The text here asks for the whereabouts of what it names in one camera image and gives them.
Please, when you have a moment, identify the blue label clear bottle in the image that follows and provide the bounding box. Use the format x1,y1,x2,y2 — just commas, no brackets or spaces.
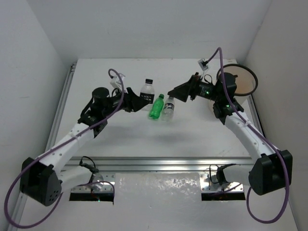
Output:
161,97,175,121

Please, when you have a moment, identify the left aluminium rail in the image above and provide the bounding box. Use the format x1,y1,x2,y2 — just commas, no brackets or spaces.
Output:
45,63,77,151

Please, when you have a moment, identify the green plastic bottle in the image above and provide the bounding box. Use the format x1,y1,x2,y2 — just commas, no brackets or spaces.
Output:
149,94,165,120

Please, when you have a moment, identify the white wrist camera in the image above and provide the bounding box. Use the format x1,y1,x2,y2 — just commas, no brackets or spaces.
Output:
198,58,209,72
110,73,126,90

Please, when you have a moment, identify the black label clear bottle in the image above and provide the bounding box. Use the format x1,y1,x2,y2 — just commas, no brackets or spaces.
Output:
140,79,155,111

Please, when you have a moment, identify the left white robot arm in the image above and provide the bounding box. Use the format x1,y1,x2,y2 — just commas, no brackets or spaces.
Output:
19,87,149,206

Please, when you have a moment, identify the aluminium rail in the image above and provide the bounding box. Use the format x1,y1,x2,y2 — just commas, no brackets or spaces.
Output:
64,157,253,173
45,63,77,151
247,95,264,135

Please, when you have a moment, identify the right aluminium rail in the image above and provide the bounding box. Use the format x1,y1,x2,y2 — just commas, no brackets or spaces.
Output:
247,95,264,135

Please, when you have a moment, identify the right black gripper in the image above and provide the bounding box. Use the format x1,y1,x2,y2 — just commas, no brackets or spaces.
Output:
167,72,221,102

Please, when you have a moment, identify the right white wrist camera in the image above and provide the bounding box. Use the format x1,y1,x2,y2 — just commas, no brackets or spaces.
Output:
198,58,209,72

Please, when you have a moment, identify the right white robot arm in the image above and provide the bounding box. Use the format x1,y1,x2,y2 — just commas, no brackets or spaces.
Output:
168,73,293,195

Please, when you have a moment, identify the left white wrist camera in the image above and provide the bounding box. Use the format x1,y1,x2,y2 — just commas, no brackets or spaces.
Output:
110,73,126,90

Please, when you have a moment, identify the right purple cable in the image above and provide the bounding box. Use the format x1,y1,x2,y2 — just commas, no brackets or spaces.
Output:
204,47,291,223

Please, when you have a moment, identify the front aluminium rail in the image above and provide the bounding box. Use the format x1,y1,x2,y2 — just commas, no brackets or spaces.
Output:
64,157,253,173

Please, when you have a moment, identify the white bin with black rim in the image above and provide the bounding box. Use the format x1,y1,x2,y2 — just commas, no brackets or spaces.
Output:
223,64,258,105

